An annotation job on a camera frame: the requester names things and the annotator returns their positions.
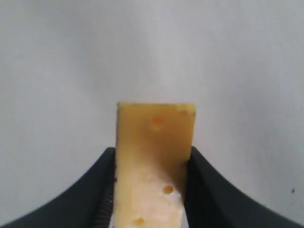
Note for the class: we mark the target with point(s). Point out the yellow cheese wedge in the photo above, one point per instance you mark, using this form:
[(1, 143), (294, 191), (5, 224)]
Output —
[(153, 145)]

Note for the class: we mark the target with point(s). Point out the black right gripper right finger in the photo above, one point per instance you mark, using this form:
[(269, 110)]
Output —
[(211, 201)]

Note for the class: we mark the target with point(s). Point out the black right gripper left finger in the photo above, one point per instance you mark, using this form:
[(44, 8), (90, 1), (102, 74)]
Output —
[(88, 203)]

